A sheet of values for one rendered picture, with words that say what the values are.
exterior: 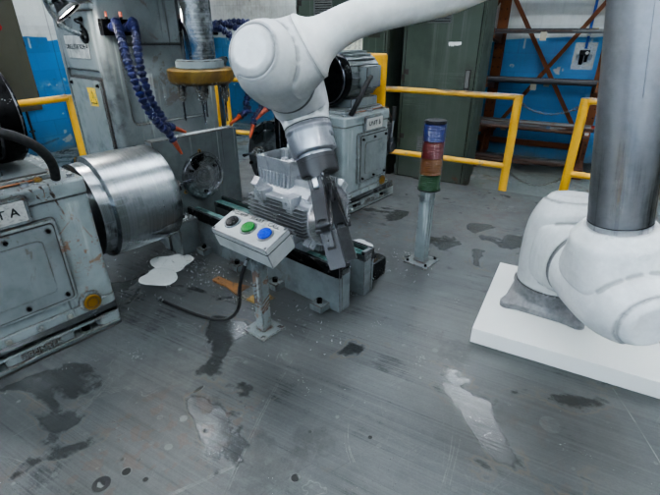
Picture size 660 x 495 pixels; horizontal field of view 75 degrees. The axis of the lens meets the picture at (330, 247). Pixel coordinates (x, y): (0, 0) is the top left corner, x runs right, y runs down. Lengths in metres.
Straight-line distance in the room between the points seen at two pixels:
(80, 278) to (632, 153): 1.06
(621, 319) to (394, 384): 0.41
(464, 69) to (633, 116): 3.49
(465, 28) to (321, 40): 3.58
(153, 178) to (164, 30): 0.54
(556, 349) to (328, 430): 0.50
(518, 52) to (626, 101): 5.31
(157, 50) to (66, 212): 0.66
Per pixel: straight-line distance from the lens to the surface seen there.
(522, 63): 6.08
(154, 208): 1.13
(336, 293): 1.06
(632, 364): 1.06
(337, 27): 0.70
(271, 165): 1.11
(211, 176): 1.47
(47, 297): 1.06
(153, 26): 1.50
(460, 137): 4.32
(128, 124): 1.45
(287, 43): 0.66
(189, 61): 1.30
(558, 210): 1.03
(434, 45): 4.31
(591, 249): 0.86
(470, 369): 0.97
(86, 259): 1.08
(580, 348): 1.06
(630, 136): 0.81
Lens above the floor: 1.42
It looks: 26 degrees down
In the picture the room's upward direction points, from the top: straight up
